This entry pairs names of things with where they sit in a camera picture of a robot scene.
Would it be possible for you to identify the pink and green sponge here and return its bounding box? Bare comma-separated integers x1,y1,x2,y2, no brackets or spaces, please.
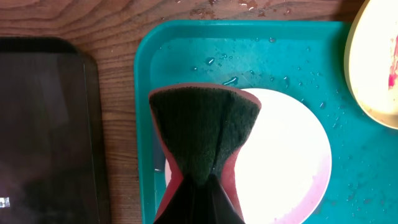
149,83,261,221

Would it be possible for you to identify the white plate with red stain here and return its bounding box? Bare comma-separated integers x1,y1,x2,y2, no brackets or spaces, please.
164,88,333,224

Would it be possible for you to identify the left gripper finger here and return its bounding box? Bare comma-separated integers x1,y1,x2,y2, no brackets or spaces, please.
154,174,244,224

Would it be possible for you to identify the black tray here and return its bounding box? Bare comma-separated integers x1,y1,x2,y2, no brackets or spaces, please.
1,37,111,224

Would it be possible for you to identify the teal plastic tray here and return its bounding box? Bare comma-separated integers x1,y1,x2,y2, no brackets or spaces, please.
134,21,397,223

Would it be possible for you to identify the yellow-green plate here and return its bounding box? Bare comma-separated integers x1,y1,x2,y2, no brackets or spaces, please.
344,0,397,129

